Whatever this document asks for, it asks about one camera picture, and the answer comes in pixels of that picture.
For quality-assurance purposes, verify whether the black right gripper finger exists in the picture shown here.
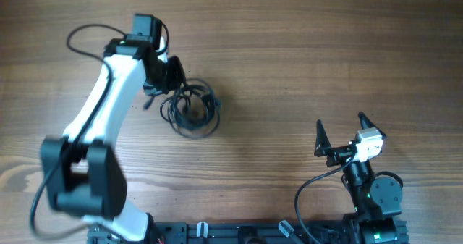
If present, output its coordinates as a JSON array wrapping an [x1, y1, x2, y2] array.
[[357, 112, 386, 138], [314, 119, 332, 156]]

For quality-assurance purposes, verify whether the black USB cable gold plug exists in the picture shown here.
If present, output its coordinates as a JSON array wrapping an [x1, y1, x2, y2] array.
[[159, 78, 221, 139]]

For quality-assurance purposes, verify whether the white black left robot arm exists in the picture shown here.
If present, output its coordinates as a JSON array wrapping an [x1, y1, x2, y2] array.
[[36, 14, 185, 243]]

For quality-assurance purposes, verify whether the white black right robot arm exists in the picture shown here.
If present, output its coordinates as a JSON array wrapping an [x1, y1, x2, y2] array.
[[314, 112, 409, 244]]

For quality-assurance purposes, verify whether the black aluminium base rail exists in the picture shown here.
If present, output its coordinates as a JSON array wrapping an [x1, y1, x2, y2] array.
[[86, 220, 409, 244]]

